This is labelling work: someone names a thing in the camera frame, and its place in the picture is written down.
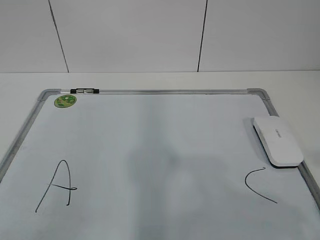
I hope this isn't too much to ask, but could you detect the round green magnet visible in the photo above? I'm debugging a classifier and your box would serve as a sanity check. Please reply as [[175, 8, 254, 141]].
[[54, 94, 77, 109]]

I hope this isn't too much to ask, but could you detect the white board with aluminium frame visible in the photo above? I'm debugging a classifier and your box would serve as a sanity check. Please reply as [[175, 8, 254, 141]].
[[0, 88, 320, 240]]

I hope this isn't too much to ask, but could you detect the white rectangular board eraser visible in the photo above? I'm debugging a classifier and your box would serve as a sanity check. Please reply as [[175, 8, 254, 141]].
[[253, 116, 304, 168]]

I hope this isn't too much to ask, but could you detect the black and silver frame clip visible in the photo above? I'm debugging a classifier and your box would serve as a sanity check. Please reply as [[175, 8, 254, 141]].
[[70, 88, 100, 94]]

